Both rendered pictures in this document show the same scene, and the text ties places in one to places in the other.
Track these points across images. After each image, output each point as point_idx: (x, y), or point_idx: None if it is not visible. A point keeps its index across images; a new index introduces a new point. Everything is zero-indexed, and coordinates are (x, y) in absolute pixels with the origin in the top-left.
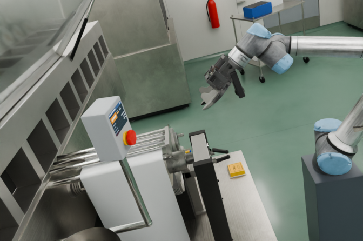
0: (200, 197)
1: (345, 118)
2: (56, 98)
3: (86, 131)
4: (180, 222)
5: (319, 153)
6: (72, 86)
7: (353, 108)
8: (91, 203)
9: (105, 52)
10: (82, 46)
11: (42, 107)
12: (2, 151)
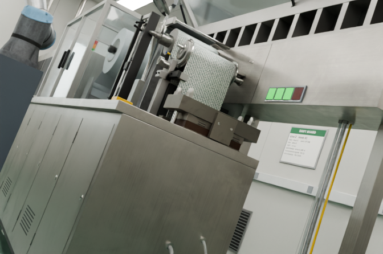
0: (150, 102)
1: None
2: (257, 23)
3: (253, 57)
4: (152, 70)
5: (54, 33)
6: (274, 24)
7: None
8: None
9: None
10: None
11: (245, 22)
12: (223, 25)
